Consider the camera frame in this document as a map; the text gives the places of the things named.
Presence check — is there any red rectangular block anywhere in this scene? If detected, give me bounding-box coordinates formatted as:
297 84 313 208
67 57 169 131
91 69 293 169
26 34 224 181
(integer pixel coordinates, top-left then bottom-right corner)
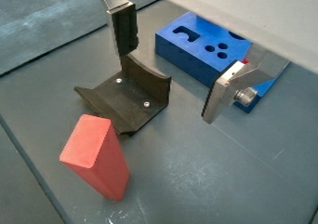
61 114 130 201

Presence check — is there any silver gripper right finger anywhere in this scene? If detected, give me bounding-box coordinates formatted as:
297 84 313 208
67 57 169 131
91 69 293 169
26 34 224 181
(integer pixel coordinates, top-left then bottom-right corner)
202 45 290 124

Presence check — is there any blue shape board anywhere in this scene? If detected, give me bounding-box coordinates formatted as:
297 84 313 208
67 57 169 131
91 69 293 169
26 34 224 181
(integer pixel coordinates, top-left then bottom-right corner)
154 10 278 114

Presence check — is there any black curved holder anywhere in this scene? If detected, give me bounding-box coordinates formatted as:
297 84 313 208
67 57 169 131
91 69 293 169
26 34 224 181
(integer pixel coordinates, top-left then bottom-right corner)
75 55 172 135

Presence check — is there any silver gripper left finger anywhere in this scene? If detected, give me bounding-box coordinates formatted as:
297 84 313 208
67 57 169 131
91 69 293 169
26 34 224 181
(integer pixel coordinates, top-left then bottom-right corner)
101 0 139 57

